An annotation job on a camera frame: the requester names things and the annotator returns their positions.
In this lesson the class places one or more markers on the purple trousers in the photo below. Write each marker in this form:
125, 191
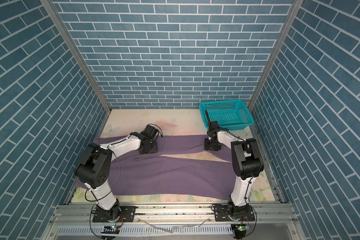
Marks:
181, 166

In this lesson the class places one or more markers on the aluminium left rear corner post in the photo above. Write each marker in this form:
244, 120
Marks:
64, 32

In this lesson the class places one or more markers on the aluminium corner post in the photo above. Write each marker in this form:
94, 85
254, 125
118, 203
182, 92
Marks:
291, 16
64, 32

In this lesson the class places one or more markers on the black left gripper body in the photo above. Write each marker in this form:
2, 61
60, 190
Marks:
152, 147

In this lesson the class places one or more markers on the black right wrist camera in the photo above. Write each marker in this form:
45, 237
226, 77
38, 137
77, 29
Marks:
213, 126

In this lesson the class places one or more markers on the teal plastic mesh basket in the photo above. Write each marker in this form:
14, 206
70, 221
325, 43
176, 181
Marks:
231, 114

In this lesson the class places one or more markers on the left green circuit board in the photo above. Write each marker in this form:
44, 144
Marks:
111, 230

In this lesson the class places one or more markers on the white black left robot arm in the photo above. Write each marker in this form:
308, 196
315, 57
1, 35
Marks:
94, 166

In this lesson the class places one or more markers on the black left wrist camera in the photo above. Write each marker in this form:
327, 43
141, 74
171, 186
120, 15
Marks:
151, 132

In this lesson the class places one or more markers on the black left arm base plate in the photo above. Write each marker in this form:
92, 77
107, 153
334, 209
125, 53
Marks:
126, 213

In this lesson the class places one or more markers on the aluminium right table edge rail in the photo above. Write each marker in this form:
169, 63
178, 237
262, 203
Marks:
275, 187

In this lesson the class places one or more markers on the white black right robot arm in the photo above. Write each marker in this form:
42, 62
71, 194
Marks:
247, 165

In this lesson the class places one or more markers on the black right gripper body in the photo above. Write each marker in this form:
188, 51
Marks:
209, 145

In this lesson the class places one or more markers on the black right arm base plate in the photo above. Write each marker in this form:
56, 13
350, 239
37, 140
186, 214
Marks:
220, 213

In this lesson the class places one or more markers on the white slotted cable duct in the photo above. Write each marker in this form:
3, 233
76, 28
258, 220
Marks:
145, 230

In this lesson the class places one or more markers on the aluminium front mounting rail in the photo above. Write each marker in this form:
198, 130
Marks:
274, 221

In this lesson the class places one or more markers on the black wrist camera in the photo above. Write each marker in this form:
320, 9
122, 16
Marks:
151, 132
213, 126

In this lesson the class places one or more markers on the aluminium right rear corner post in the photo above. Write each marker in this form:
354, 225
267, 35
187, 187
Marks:
291, 16

